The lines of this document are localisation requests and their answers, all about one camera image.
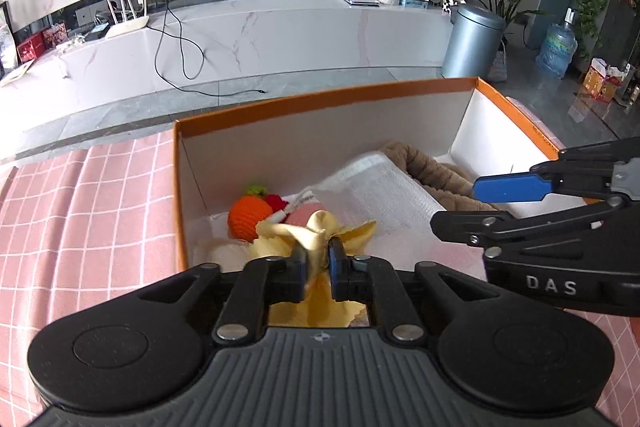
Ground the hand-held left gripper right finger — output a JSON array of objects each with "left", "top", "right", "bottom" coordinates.
[{"left": 327, "top": 238, "right": 506, "bottom": 347}]

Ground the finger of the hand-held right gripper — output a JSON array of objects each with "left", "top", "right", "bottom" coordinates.
[
  {"left": 472, "top": 138, "right": 640, "bottom": 204},
  {"left": 430, "top": 197, "right": 632, "bottom": 256}
]

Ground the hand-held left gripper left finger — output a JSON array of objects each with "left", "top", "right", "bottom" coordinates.
[{"left": 150, "top": 247, "right": 310, "bottom": 347}]

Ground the yellow cloth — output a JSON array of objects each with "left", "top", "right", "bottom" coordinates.
[{"left": 250, "top": 209, "right": 379, "bottom": 329}]

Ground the pink red crochet toy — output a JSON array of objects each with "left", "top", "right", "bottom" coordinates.
[{"left": 260, "top": 191, "right": 329, "bottom": 228}]

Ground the brown towel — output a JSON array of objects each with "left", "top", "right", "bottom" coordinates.
[{"left": 377, "top": 141, "right": 501, "bottom": 214}]

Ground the orange crochet fruit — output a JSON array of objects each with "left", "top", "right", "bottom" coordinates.
[{"left": 227, "top": 184, "right": 275, "bottom": 241}]

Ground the orange cardboard box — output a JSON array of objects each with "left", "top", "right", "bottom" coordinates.
[{"left": 172, "top": 77, "right": 601, "bottom": 288}]

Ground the white waffle towel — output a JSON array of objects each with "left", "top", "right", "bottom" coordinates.
[{"left": 295, "top": 151, "right": 488, "bottom": 280}]

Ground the cream cloth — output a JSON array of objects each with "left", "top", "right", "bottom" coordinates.
[{"left": 192, "top": 237, "right": 256, "bottom": 273}]

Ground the woven plant basket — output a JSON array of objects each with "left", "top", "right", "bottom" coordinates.
[{"left": 487, "top": 42, "right": 510, "bottom": 83}]

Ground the red patterned carton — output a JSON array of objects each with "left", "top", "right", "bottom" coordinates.
[{"left": 582, "top": 57, "right": 626, "bottom": 103}]

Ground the blue water jug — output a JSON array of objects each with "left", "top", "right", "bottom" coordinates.
[{"left": 536, "top": 7, "right": 579, "bottom": 80}]

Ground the silver trash can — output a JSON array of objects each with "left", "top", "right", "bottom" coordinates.
[{"left": 441, "top": 3, "right": 508, "bottom": 80}]

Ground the dark cabinet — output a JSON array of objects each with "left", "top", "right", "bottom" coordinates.
[{"left": 600, "top": 0, "right": 640, "bottom": 108}]

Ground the pink checked tablecloth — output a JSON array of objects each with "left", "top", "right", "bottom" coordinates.
[{"left": 0, "top": 129, "right": 640, "bottom": 427}]

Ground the white marble television console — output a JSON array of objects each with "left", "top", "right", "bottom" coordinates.
[{"left": 0, "top": 0, "right": 457, "bottom": 114}]

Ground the white router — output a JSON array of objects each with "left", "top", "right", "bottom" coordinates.
[{"left": 104, "top": 0, "right": 151, "bottom": 39}]

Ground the pink patterned box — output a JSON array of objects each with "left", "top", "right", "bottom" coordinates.
[{"left": 42, "top": 23, "right": 69, "bottom": 48}]

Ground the yellow envelope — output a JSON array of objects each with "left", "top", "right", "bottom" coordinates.
[{"left": 0, "top": 59, "right": 36, "bottom": 88}]

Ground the red gift box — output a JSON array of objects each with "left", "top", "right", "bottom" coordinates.
[{"left": 16, "top": 32, "right": 46, "bottom": 64}]

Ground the black cable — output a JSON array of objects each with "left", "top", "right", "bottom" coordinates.
[{"left": 152, "top": 0, "right": 266, "bottom": 97}]

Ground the white cable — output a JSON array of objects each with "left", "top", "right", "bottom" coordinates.
[{"left": 54, "top": 34, "right": 88, "bottom": 80}]

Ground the black picture frame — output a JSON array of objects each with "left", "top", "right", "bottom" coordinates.
[{"left": 0, "top": 2, "right": 16, "bottom": 78}]

